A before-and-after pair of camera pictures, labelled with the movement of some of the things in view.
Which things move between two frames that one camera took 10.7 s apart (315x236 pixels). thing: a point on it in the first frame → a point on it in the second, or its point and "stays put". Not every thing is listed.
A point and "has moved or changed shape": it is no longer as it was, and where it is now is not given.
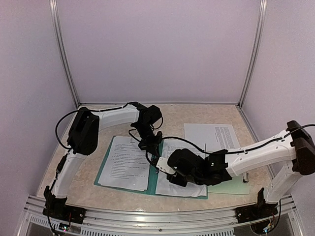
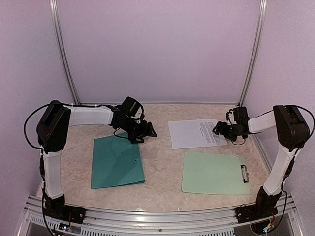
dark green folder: [155, 160] → [116, 162]
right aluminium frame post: [263, 9] stays put
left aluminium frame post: [54, 8] stays put
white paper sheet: [211, 137] has moved or changed shape
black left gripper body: [148, 141] → [135, 131]
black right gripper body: [175, 181] → [231, 133]
